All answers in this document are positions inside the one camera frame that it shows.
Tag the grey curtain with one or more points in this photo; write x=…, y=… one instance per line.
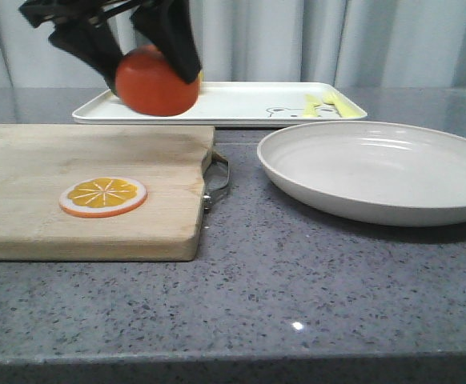
x=343, y=43

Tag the orange mandarin fruit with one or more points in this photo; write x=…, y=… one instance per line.
x=146, y=83

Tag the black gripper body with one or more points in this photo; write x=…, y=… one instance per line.
x=38, y=12

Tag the orange slice toy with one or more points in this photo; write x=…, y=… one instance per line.
x=103, y=197

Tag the wooden cutting board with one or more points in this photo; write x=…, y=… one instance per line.
x=39, y=162

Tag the beige round plate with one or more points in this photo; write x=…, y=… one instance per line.
x=376, y=172

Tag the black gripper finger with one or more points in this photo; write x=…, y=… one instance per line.
x=167, y=24
x=94, y=45

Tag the white rectangular tray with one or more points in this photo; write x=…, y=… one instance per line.
x=229, y=104

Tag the yellow plastic fork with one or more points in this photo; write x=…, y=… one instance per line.
x=344, y=107

